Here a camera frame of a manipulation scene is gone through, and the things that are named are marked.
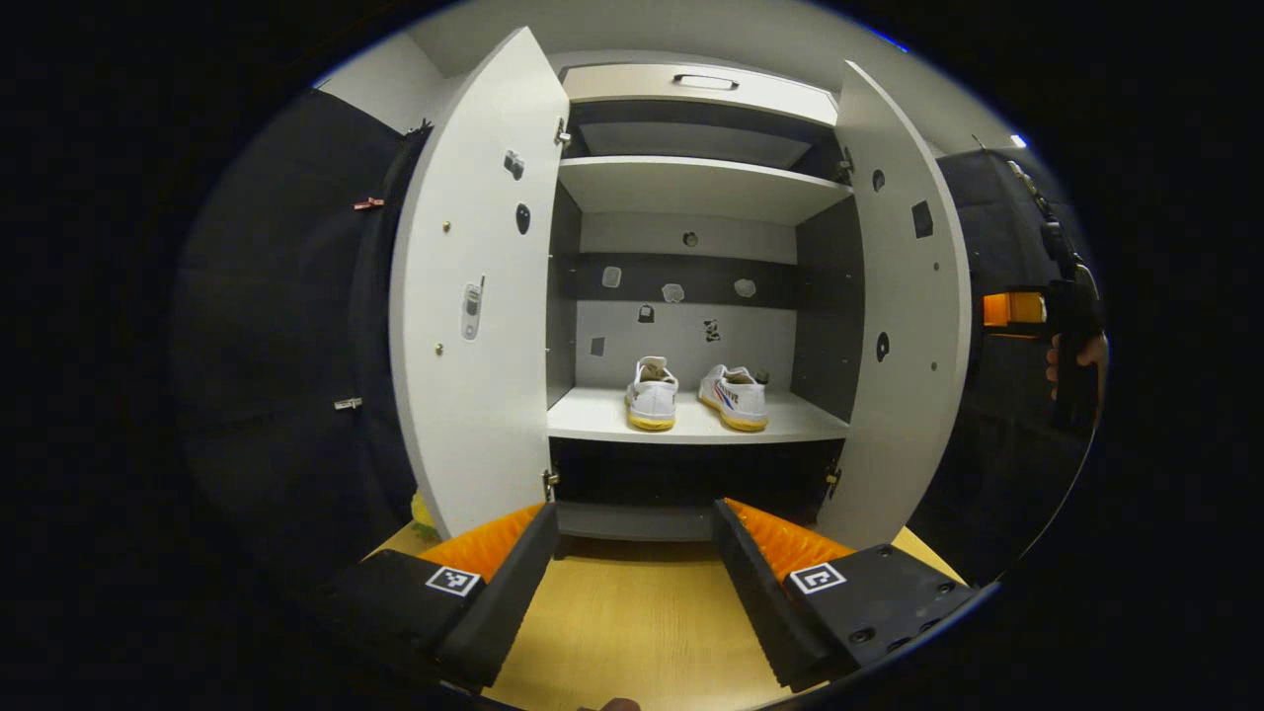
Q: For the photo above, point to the white shoe cabinet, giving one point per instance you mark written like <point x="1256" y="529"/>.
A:
<point x="691" y="420"/>

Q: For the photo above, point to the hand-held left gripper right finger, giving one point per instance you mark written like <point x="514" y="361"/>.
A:
<point x="760" y="602"/>

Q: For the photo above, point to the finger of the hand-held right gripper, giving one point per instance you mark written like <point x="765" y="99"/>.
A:
<point x="1012" y="309"/>

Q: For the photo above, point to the white cabinet drawer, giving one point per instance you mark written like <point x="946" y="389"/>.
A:
<point x="612" y="84"/>

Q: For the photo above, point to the black cloth clip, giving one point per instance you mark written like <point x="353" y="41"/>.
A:
<point x="421" y="127"/>

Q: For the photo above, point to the yellow plush toy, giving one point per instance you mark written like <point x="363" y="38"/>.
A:
<point x="422" y="513"/>

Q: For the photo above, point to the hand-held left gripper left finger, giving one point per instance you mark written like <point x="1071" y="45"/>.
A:
<point x="504" y="612"/>

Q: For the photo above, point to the white shoe cabinet door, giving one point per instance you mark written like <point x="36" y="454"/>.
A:
<point x="904" y="444"/>
<point x="474" y="415"/>

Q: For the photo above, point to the white shoe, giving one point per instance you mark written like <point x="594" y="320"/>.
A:
<point x="741" y="400"/>
<point x="652" y="400"/>

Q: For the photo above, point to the black backdrop cloth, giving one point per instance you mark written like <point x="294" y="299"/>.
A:
<point x="276" y="346"/>

